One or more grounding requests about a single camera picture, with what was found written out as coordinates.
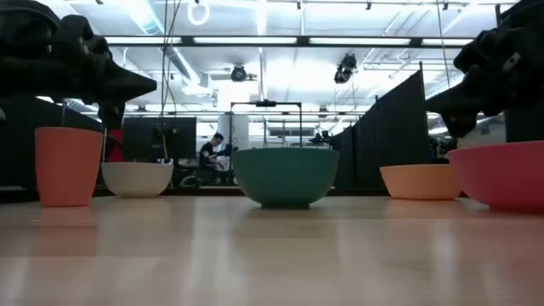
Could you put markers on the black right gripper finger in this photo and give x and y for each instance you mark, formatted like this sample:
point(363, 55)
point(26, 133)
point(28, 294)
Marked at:
point(461, 100)
point(461, 124)

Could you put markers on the white column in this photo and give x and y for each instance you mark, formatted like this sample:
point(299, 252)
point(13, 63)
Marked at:
point(238, 129)

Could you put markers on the orange plastic cup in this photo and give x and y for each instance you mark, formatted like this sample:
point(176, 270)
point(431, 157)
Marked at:
point(68, 168)

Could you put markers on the black ceiling camera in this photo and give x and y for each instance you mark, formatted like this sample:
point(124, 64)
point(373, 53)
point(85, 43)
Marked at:
point(345, 68)
point(238, 73)

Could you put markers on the tall black partition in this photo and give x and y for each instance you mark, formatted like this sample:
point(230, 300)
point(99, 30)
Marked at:
point(391, 136)

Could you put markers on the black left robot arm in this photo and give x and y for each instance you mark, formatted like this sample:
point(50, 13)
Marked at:
point(25, 51)

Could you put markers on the black metal table frame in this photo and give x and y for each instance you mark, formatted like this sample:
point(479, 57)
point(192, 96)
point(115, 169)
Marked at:
point(212, 191)

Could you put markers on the black background rig frame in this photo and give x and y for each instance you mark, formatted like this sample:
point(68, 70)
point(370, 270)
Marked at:
point(265, 103)

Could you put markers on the person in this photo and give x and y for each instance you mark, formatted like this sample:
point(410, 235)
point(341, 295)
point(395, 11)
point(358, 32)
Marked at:
point(208, 155)

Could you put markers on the white bowl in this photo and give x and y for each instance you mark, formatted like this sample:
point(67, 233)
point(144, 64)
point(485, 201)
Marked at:
point(136, 178)

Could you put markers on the black overhead light beam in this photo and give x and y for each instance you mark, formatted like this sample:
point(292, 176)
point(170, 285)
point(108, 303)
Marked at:
point(302, 41)

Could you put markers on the orange bowl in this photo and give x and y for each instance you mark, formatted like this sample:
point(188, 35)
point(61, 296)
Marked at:
point(418, 183)

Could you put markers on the low black partition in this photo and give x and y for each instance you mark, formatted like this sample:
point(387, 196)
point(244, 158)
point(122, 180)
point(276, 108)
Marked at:
point(19, 144)

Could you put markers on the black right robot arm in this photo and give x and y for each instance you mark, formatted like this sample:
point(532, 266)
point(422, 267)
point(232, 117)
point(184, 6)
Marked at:
point(527, 13)

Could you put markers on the pink plate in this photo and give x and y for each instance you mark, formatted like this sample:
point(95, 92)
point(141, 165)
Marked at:
point(506, 176)

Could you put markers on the teal bowl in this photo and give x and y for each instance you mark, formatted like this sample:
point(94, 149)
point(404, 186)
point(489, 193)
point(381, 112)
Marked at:
point(285, 176)

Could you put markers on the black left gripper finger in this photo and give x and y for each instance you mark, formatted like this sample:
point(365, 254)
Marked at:
point(111, 117)
point(127, 87)

